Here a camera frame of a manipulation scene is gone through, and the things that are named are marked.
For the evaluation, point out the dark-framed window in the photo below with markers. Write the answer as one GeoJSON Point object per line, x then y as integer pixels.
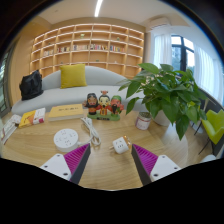
{"type": "Point", "coordinates": [182, 53]}

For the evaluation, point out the small white red-labelled cup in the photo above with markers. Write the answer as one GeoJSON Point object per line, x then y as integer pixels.
{"type": "Point", "coordinates": [143, 121]}

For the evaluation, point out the wooden wall shelf unit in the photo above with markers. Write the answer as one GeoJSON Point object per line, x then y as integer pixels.
{"type": "Point", "coordinates": [86, 50]}

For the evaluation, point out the white gold-trimmed cube charger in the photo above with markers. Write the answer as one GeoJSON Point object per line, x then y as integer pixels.
{"type": "Point", "coordinates": [120, 145]}

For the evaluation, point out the lime green chair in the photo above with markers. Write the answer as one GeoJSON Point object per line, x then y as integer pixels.
{"type": "Point", "coordinates": [213, 128]}

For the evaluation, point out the yellow and white book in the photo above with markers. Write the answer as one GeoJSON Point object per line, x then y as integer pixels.
{"type": "Point", "coordinates": [31, 117]}

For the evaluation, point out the grey-framed glass door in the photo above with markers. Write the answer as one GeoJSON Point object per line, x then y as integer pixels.
{"type": "Point", "coordinates": [4, 86]}

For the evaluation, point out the white sheer curtain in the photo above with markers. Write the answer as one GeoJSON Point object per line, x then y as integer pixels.
{"type": "Point", "coordinates": [162, 50]}
{"type": "Point", "coordinates": [208, 75]}

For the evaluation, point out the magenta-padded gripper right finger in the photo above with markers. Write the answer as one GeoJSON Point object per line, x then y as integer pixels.
{"type": "Point", "coordinates": [164, 166]}

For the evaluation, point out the potted green leafy plant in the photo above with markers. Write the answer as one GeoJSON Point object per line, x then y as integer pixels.
{"type": "Point", "coordinates": [166, 93]}

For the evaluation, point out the flat yellow book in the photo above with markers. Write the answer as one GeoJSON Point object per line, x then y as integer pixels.
{"type": "Point", "coordinates": [65, 112]}

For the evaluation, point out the three-warrior painted figurine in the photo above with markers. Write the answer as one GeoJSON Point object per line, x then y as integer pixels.
{"type": "Point", "coordinates": [104, 106]}

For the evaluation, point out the curved grey sofa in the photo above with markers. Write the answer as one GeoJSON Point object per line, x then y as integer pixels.
{"type": "Point", "coordinates": [66, 95]}

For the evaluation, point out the long ceiling light strip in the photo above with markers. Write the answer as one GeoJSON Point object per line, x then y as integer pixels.
{"type": "Point", "coordinates": [98, 8]}

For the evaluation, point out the white wall air conditioner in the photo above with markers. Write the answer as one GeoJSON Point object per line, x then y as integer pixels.
{"type": "Point", "coordinates": [160, 23]}

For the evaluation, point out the yellow square cushion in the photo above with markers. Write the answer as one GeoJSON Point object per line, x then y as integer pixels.
{"type": "Point", "coordinates": [73, 76]}

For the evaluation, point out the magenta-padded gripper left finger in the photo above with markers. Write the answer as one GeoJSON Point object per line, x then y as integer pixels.
{"type": "Point", "coordinates": [56, 165]}

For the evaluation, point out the black backpack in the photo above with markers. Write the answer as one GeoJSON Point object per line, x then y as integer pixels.
{"type": "Point", "coordinates": [31, 86]}

